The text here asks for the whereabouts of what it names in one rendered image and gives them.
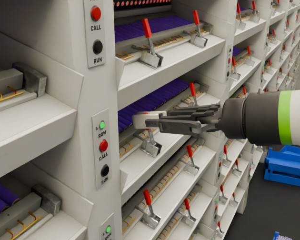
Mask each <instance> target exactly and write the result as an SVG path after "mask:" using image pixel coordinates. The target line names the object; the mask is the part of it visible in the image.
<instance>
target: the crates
mask: <svg viewBox="0 0 300 240"><path fill-rule="evenodd" d="M264 169H265V174H264V179H266V180H272V181H277V182H282V183H287V184H291V185H296V186H300V148H298V147H294V146H291V145H285V146H284V147H283V148H282V149H281V150H280V151H279V152H277V151H272V148H269V153H268V156H267V157H265V161H264Z"/></svg>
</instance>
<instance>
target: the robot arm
mask: <svg viewBox="0 0 300 240"><path fill-rule="evenodd" d="M144 113H148V114H144ZM132 121H133V126H134V128H135V129H160V133H170V134H180V135H191V136H194V137H197V138H200V137H202V136H203V134H202V132H204V131H206V132H216V131H219V130H221V131H223V132H224V135H225V136H226V138H228V139H243V140H245V139H246V138H247V139H248V141H249V143H250V144H255V145H256V146H262V148H263V152H267V151H268V146H272V145H299V146H300V90H288V91H269V92H264V91H263V89H262V88H259V90H258V92H252V93H250V94H249V95H248V96H247V99H246V98H231V99H227V100H225V102H224V104H223V108H221V107H220V103H216V104H211V105H202V106H191V107H180V108H174V109H173V110H169V111H167V112H166V111H139V112H137V115H132Z"/></svg>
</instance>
